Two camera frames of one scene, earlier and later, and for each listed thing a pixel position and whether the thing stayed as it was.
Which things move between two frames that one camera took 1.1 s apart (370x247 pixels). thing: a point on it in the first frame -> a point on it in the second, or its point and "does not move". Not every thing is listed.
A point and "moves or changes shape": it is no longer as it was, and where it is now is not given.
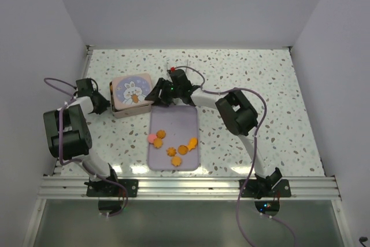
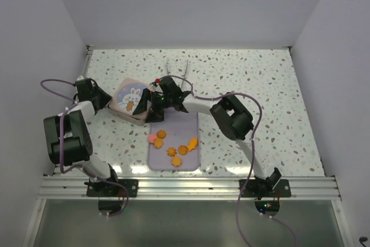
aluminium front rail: x=74 y=188 does not move
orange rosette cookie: x=171 y=151 does not move
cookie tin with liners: x=129 y=112 moves or changes shape
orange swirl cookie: x=161 y=133 does not move
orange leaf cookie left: x=158 y=142 does not move
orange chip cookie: x=182 y=150 does not move
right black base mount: x=264 y=188 does not move
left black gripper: x=106 y=104 -> x=106 y=98
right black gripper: x=161 y=85 -> x=157 y=115
